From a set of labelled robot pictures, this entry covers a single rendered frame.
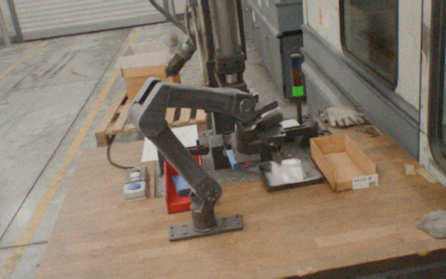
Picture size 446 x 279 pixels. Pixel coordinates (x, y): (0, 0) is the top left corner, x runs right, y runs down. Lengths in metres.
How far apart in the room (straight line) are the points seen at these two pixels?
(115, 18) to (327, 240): 9.90
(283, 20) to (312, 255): 3.63
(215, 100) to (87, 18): 9.87
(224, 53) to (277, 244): 0.62
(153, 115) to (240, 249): 0.40
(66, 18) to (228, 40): 9.65
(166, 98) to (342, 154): 0.75
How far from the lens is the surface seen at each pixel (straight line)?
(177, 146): 1.23
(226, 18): 1.56
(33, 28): 11.36
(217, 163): 1.69
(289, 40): 4.75
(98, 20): 11.01
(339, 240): 1.30
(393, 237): 1.31
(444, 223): 1.34
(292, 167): 1.62
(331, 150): 1.72
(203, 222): 1.34
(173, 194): 1.58
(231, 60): 1.58
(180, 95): 1.19
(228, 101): 1.24
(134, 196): 1.59
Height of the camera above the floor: 1.64
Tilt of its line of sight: 22 degrees down
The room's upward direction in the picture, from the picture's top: 8 degrees counter-clockwise
